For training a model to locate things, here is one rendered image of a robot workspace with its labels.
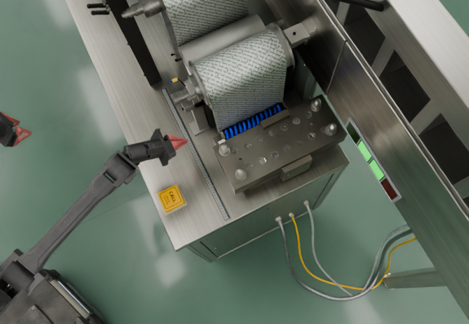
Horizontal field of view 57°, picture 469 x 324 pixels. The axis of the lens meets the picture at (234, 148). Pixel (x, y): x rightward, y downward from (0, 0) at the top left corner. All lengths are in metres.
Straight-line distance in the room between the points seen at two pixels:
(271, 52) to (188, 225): 0.63
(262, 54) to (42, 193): 1.80
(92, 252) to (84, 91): 0.98
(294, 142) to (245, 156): 0.16
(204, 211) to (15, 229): 1.47
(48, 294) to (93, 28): 1.24
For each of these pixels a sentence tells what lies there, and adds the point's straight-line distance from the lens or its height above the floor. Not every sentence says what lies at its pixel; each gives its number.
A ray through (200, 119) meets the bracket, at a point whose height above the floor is 1.00.
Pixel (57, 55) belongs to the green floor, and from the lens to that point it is 3.00.
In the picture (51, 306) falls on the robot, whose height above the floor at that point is 0.24.
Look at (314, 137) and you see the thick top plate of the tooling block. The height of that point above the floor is 1.02.
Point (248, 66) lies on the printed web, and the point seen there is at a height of 1.30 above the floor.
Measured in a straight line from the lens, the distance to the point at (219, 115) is 1.28.
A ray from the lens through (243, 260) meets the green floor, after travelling 2.33.
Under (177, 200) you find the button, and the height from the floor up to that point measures 0.92.
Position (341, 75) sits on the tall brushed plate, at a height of 1.32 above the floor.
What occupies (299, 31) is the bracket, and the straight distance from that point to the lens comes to 1.24.
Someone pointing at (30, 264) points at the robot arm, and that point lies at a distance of 1.29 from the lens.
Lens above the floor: 2.32
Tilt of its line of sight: 71 degrees down
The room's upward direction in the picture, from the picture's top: 10 degrees counter-clockwise
